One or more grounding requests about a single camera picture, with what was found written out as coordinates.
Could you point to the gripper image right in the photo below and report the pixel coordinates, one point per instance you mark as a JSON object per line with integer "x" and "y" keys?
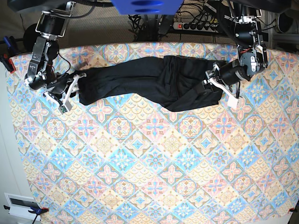
{"x": 227, "y": 73}

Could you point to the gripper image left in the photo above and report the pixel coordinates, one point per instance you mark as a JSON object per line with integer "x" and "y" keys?
{"x": 58, "y": 88}

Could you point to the black t-shirt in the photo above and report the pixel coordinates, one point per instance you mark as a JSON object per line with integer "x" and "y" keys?
{"x": 173, "y": 82}

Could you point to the robot arm image left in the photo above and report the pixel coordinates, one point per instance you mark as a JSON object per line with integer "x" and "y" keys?
{"x": 41, "y": 74}

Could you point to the white power strip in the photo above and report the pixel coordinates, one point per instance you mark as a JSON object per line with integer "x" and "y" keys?
{"x": 201, "y": 26}

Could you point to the black round speaker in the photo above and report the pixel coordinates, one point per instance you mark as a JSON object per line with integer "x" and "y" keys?
{"x": 30, "y": 37}

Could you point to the red black clamp upper left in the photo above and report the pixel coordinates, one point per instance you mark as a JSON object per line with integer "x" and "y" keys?
{"x": 5, "y": 59}

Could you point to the white round device upper right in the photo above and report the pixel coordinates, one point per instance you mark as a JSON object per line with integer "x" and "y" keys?
{"x": 284, "y": 23}

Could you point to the patterned tablecloth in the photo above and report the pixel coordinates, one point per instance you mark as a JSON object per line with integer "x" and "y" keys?
{"x": 127, "y": 160}

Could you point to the blue clamp lower left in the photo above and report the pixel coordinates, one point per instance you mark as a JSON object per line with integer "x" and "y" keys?
{"x": 37, "y": 211}

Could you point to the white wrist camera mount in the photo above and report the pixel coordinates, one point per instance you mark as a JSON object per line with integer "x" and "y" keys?
{"x": 63, "y": 105}
{"x": 233, "y": 91}

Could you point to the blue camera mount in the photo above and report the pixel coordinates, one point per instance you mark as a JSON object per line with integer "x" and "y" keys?
{"x": 163, "y": 7}

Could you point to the white wall vent box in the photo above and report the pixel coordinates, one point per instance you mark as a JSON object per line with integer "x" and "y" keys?
{"x": 22, "y": 201}

